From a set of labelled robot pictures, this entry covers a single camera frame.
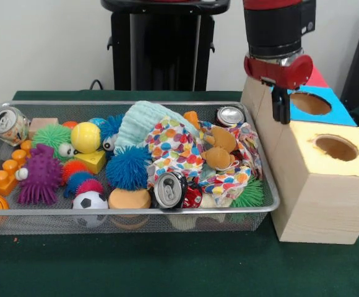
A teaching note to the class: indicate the green spiky ball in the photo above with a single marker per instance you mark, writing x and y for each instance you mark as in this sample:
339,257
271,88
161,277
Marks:
51,137

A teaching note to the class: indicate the shallow metal mesh bin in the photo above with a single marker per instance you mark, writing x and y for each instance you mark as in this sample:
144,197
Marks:
43,212

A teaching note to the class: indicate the wooden box with three holes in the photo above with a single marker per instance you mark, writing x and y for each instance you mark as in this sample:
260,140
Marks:
322,210

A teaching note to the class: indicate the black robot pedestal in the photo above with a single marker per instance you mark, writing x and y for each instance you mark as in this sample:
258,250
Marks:
120,46

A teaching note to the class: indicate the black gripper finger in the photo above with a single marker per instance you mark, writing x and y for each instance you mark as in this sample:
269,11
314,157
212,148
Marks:
286,106
277,103

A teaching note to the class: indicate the small soccer ball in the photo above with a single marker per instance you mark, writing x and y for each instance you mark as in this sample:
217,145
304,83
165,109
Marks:
89,201

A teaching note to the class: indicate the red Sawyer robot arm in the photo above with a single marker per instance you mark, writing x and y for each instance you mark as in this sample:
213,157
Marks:
272,28

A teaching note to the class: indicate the blue spiky ball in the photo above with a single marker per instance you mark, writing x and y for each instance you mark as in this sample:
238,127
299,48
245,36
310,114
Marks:
128,167

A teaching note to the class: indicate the colourful dotted cloth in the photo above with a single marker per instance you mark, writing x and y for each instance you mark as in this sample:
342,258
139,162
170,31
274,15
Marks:
173,145

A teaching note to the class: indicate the orange foam cylinder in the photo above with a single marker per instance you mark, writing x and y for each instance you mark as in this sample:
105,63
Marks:
128,199

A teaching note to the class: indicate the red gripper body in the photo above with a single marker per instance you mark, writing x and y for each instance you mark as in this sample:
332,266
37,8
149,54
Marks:
291,75

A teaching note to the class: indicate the yellow tennis ball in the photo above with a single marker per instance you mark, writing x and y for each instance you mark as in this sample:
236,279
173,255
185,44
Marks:
85,137

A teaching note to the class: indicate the silver drink can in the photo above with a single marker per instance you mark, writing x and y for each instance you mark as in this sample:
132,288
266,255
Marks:
167,190

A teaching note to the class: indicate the purple spiky toy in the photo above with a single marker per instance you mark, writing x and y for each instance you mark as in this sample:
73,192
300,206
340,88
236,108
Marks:
41,176

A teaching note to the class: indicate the mint green knitted cloth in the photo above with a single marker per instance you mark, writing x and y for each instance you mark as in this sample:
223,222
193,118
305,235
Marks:
139,120

